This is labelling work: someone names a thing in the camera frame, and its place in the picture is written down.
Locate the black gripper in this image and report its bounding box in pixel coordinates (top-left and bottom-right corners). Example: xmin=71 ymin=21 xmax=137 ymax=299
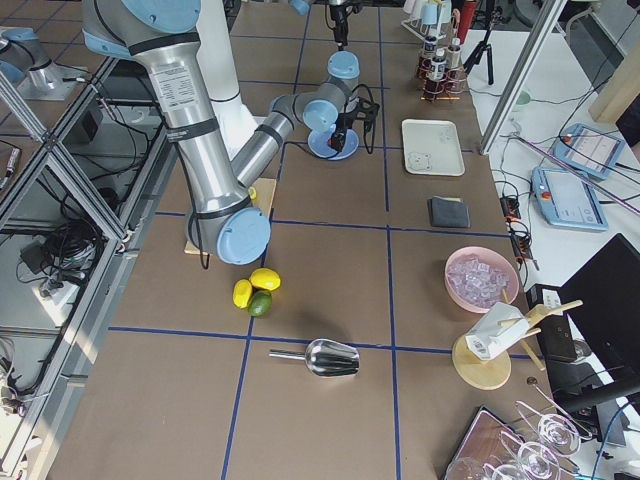
xmin=331 ymin=110 xmax=356 ymax=150
xmin=329 ymin=4 xmax=349 ymax=51

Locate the blue round plate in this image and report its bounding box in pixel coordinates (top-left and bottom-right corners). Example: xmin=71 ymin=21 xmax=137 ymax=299
xmin=307 ymin=127 xmax=359 ymax=161

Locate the bottom tea bottle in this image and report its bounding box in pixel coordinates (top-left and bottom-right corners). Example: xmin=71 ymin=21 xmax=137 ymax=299
xmin=418 ymin=35 xmax=438 ymax=79

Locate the tea bottle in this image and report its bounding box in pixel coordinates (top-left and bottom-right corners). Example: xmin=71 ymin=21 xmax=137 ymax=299
xmin=446 ymin=37 xmax=462 ymax=77
xmin=418 ymin=35 xmax=438 ymax=79
xmin=429 ymin=48 xmax=446 ymax=83

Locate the cream bear tray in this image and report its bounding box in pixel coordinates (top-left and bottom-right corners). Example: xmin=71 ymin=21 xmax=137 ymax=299
xmin=401 ymin=119 xmax=465 ymax=177

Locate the blue cup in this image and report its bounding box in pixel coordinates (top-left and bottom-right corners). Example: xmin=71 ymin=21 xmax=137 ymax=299
xmin=420 ymin=0 xmax=443 ymax=27

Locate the right tea bottle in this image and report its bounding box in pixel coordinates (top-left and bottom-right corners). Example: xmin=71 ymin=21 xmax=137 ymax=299
xmin=429 ymin=48 xmax=446 ymax=83

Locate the wooden cutting board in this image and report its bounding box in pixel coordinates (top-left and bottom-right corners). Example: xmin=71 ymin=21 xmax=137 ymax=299
xmin=184 ymin=178 xmax=276 ymax=265

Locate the left tea bottle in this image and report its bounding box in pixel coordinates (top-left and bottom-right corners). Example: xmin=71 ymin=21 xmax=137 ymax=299
xmin=446 ymin=37 xmax=462 ymax=77

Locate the red cylinder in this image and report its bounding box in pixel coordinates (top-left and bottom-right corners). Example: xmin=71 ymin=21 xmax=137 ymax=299
xmin=458 ymin=0 xmax=477 ymax=44

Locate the black tripod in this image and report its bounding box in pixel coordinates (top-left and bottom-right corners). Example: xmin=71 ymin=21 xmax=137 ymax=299
xmin=463 ymin=0 xmax=503 ymax=85

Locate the grey yellow folded cloth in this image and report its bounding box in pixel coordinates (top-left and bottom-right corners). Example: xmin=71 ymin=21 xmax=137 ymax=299
xmin=427 ymin=196 xmax=471 ymax=228

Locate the upper yellow lemon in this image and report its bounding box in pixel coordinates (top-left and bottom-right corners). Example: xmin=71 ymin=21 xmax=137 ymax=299
xmin=249 ymin=267 xmax=281 ymax=291

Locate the yellow lemon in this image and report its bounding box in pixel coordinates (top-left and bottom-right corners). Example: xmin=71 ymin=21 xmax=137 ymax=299
xmin=249 ymin=267 xmax=281 ymax=291
xmin=232 ymin=279 xmax=253 ymax=309

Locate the green bowl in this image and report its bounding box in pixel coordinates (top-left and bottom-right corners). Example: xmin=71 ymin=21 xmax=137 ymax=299
xmin=512 ymin=90 xmax=531 ymax=113

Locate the lower yellow lemon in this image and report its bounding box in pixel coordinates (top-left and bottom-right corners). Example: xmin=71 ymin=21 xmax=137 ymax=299
xmin=232 ymin=279 xmax=253 ymax=309

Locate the green avocado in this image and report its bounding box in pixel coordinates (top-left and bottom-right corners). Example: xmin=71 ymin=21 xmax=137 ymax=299
xmin=247 ymin=290 xmax=272 ymax=317

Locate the pink bowl of ice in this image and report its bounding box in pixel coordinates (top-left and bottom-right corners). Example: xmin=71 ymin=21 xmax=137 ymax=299
xmin=444 ymin=246 xmax=520 ymax=313

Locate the near blue teach pendant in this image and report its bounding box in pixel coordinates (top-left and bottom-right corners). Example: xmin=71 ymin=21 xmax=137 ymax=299
xmin=531 ymin=167 xmax=609 ymax=232

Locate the blue teach pendant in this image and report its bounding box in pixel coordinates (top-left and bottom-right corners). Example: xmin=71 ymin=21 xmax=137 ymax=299
xmin=531 ymin=167 xmax=609 ymax=232
xmin=552 ymin=123 xmax=624 ymax=180

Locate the steel metal scoop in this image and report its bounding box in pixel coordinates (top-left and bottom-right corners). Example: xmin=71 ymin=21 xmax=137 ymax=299
xmin=269 ymin=339 xmax=360 ymax=377

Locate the far blue teach pendant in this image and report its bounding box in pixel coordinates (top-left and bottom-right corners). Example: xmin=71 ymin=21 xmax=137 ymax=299
xmin=552 ymin=123 xmax=624 ymax=180

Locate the wooden stand base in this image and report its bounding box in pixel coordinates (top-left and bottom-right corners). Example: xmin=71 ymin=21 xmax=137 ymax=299
xmin=452 ymin=300 xmax=583 ymax=390

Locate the black monitor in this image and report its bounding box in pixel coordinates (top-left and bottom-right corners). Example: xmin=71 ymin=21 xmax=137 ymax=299
xmin=559 ymin=233 xmax=639 ymax=413

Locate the clear wine glass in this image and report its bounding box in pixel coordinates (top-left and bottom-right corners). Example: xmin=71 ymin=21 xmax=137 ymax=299
xmin=515 ymin=377 xmax=581 ymax=458
xmin=499 ymin=430 xmax=560 ymax=480

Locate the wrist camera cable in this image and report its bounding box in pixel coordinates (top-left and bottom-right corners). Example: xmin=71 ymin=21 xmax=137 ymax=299
xmin=344 ymin=83 xmax=381 ymax=155

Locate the white wire cup rack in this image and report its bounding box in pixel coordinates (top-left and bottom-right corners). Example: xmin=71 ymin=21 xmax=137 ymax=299
xmin=401 ymin=0 xmax=452 ymax=40

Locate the copper wire bottle rack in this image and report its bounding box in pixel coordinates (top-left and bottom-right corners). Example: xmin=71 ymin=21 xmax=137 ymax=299
xmin=416 ymin=58 xmax=468 ymax=101

